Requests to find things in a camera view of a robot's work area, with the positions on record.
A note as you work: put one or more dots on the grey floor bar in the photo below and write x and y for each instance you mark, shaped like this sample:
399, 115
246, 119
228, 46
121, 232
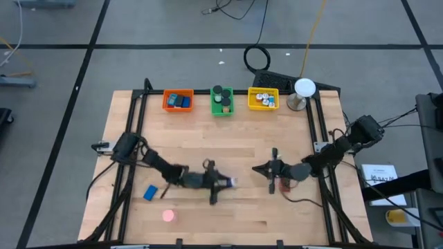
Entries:
17, 82

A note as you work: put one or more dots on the teal staple box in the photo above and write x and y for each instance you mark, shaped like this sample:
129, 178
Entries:
172, 99

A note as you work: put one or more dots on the black metal table frame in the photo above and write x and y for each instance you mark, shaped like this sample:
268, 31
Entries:
202, 92

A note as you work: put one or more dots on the yellow plastic basket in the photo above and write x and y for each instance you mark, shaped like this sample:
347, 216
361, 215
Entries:
254, 105

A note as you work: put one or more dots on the grey floor plate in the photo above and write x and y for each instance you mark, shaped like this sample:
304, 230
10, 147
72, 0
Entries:
45, 3

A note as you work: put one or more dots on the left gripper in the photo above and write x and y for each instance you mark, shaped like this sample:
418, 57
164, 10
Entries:
207, 181

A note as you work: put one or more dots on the yellow plastic container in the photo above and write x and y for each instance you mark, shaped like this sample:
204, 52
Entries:
396, 217

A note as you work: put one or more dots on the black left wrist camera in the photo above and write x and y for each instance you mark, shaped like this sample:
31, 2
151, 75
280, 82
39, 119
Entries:
193, 180

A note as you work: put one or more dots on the white paper booklet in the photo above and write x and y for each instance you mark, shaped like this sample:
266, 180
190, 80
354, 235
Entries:
379, 173

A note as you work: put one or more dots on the grey equipment cabinet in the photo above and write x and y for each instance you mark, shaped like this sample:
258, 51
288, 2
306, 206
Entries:
427, 145
429, 221

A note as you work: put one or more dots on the blue sand hourglass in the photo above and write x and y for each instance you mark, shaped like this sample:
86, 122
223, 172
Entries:
226, 93

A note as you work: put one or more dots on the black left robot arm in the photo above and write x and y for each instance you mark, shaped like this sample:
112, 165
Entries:
155, 162

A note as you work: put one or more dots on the white mushroom table lamp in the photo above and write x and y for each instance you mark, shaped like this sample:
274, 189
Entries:
304, 87

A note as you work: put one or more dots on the black metal beam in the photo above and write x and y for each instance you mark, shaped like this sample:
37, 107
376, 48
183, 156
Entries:
384, 191

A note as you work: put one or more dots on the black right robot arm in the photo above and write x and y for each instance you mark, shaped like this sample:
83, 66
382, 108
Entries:
339, 148

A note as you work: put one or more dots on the pink USB wall charger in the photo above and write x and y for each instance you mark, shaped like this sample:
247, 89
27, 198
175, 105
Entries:
259, 97

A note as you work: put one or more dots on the pink hourglass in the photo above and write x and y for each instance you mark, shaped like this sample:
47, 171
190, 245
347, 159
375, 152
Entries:
169, 216

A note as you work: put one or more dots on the orange plastic basket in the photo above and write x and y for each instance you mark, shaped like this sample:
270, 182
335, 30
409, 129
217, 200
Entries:
178, 110

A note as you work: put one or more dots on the black perforated panel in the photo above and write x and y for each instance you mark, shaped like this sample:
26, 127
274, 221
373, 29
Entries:
273, 81

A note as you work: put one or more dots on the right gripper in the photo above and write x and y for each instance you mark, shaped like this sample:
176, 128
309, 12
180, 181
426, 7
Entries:
280, 171

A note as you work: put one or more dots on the green plastic basket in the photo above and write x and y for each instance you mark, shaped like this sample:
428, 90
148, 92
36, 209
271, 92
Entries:
217, 111

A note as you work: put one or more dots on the blue small box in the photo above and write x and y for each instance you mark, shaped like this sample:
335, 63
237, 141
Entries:
187, 102
150, 192

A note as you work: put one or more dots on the white sand hourglass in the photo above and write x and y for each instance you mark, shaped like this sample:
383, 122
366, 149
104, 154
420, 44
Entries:
217, 98

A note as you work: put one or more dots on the white round object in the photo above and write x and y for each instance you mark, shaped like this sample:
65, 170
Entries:
272, 104
265, 95

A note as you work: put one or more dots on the red staple box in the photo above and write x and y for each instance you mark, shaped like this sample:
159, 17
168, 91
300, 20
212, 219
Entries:
286, 186

